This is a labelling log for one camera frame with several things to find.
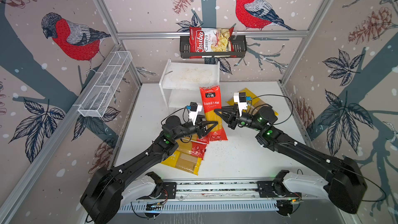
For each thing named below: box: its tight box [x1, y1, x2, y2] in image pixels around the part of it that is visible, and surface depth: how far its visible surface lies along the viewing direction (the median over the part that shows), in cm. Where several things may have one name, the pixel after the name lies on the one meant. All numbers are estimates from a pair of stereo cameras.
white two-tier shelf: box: [159, 58, 221, 115], surface depth 81 cm
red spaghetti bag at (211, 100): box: [199, 85, 229, 142], surface depth 63 cm
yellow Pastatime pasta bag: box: [160, 149, 203, 176], surface depth 83 cm
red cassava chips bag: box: [189, 26, 237, 60], surface depth 89 cm
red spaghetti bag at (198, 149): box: [189, 141, 208, 161], surface depth 87 cm
